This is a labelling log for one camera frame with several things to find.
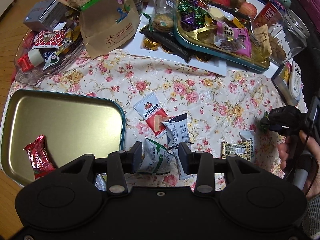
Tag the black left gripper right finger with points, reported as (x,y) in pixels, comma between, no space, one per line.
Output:
(199,163)

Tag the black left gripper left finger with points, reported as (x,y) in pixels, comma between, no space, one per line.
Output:
(120,163)

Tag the green white snack packet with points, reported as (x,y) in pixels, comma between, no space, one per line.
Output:
(156,158)

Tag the person's right hand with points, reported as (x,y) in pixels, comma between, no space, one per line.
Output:
(299,158)

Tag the grey white snack packet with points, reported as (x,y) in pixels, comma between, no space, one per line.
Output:
(177,130)

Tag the yellow patterned snack packet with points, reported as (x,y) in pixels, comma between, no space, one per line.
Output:
(244,148)

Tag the floral tablecloth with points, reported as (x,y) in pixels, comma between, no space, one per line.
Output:
(218,108)

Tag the gold metal tray teal rim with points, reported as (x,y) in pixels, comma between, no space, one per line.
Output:
(72,124)

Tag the red white hawthorn snack packet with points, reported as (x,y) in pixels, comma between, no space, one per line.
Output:
(152,112)

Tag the red candy wrapper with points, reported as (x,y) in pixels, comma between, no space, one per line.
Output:
(38,157)

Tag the large clear glass jar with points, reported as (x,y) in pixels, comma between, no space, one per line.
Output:
(288,37)

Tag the pink snack packet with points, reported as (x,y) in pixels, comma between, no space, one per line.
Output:
(233,40)

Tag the red labelled snack can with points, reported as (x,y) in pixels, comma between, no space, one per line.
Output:
(269,15)

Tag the gold snack tray teal rim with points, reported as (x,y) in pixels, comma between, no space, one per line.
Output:
(196,26)

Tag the clear glass plate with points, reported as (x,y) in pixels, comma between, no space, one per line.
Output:
(69,49)

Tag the white rectangular tray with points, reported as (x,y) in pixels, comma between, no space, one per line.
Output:
(135,47)

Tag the blue white milk candy packet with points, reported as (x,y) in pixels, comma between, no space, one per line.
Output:
(50,58)

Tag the black long snack packet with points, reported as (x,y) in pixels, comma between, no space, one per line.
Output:
(169,42)

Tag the red white small bottle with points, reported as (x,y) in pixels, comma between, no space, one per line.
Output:
(30,60)

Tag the red white patterned snack packet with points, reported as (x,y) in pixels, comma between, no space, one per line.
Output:
(49,39)

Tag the brown paper bag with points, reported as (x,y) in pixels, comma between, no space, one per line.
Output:
(105,25)

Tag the glass jar with cookies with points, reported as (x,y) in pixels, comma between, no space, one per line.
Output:
(163,16)

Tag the grey cardboard box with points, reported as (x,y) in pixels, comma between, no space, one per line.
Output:
(45,15)

